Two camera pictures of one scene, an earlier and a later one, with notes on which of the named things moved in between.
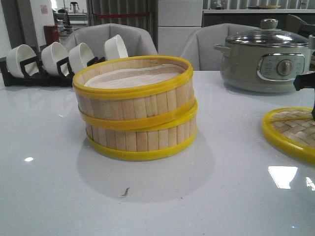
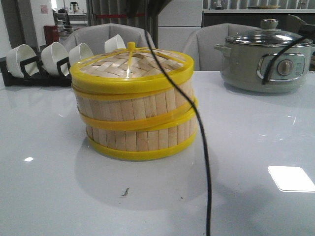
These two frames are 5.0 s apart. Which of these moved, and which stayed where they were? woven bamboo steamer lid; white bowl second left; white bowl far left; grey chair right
Moved: woven bamboo steamer lid
Stayed: white bowl second left; grey chair right; white bowl far left
